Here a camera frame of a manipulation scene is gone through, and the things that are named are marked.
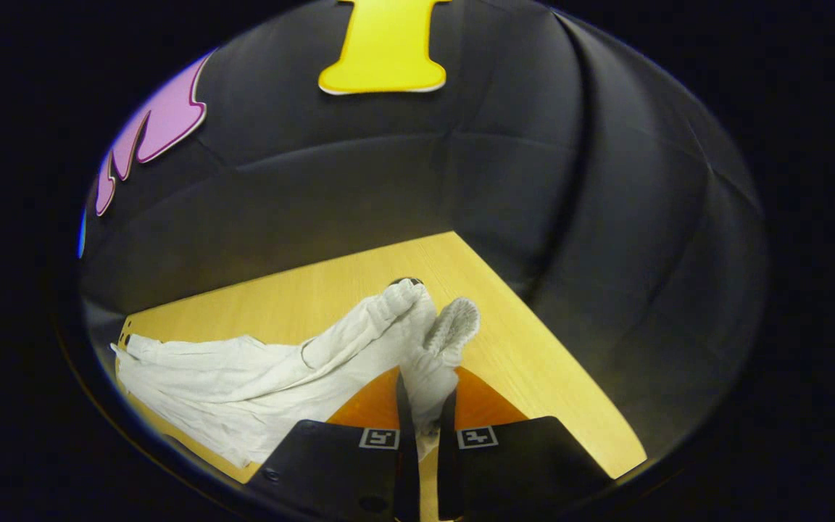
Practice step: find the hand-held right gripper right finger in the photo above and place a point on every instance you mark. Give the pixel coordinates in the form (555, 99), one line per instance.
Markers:
(448, 464)

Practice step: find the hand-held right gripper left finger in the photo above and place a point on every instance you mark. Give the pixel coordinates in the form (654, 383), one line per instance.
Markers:
(408, 464)

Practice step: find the white jeans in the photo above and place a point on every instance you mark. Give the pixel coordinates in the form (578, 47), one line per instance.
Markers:
(243, 384)

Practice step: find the black backdrop cloth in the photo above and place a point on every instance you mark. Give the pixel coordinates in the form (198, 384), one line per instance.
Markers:
(388, 181)

